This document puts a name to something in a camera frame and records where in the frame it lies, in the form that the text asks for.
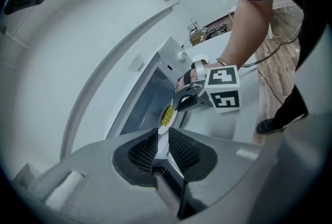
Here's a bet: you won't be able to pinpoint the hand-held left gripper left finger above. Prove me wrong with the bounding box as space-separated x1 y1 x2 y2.
33 128 179 224

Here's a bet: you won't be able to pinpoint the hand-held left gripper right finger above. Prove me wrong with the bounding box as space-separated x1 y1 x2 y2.
168 127 263 220

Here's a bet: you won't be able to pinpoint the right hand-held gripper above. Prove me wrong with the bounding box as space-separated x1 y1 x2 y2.
173 60 241 114

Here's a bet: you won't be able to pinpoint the white plate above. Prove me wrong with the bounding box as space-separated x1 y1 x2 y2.
154 100 182 160

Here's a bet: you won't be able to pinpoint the white microwave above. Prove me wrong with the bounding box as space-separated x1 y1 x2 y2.
103 36 191 220

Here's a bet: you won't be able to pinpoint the person's right forearm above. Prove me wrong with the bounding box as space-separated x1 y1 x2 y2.
216 0 273 69

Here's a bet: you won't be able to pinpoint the person's right hand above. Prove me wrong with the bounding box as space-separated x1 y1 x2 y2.
176 67 198 92

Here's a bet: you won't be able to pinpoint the person's black shoe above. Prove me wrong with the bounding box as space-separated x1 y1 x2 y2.
256 111 309 135

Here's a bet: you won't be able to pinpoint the olive fabric bag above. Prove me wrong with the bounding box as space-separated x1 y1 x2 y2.
190 31 205 44

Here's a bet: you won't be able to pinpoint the person's black trousers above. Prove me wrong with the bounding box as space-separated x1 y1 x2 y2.
273 0 332 128

